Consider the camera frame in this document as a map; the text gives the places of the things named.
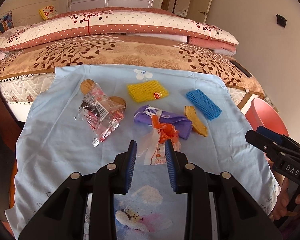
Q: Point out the black wall device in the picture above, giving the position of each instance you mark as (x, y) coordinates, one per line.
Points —
(281, 20)

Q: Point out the brown wooden nightstand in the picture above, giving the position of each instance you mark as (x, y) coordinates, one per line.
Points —
(5, 120)

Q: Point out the pink plastic bin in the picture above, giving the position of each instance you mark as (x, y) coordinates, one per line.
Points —
(262, 115)

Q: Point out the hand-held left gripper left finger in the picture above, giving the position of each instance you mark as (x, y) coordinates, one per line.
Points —
(131, 166)

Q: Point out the orange peel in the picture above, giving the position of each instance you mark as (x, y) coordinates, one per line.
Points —
(196, 122)

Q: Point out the folded polka dot quilt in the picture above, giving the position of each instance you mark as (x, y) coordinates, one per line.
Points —
(127, 21)

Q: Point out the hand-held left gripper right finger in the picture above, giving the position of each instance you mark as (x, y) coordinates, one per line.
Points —
(170, 166)

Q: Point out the round brown cookie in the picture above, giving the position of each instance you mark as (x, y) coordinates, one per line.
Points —
(85, 86)
(117, 100)

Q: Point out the blue foam net sleeve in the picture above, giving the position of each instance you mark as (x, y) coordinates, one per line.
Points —
(202, 103)

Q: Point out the person's right hand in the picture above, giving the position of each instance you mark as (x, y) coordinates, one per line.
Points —
(283, 205)

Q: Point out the brown leaf print blanket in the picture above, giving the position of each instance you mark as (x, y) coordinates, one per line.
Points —
(140, 52)

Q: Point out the light blue floral cloth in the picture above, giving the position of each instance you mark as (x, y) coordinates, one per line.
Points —
(65, 142)

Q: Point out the orange white plastic bag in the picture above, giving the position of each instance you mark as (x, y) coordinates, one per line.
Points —
(152, 145)

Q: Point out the yellow floral pillow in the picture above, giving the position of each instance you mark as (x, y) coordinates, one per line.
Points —
(48, 12)

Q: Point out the beige wall socket strip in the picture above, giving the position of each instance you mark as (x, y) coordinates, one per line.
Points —
(271, 103)

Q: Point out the yellow foam net sleeve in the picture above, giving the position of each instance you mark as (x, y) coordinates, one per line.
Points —
(145, 91)

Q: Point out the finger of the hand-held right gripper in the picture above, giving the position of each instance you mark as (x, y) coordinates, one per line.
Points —
(268, 133)
(257, 137)

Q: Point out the purple cloth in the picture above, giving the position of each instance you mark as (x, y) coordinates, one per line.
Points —
(145, 116)

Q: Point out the clear red snack wrapper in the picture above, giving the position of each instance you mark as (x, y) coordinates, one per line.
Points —
(100, 115)

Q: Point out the colourful patterned pillow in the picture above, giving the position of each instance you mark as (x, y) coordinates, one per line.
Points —
(0, 26)

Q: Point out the black smartphone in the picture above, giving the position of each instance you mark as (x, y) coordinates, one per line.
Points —
(241, 68)

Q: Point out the cream headboard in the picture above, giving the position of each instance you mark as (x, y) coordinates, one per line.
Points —
(27, 12)

